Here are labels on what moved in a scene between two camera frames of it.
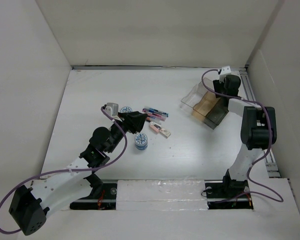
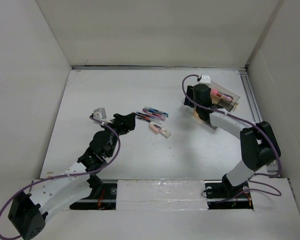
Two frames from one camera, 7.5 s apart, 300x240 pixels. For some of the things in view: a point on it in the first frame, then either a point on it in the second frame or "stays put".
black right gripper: (218, 85) → (190, 91)
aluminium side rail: (273, 170) stays put
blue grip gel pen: (145, 110) stays put
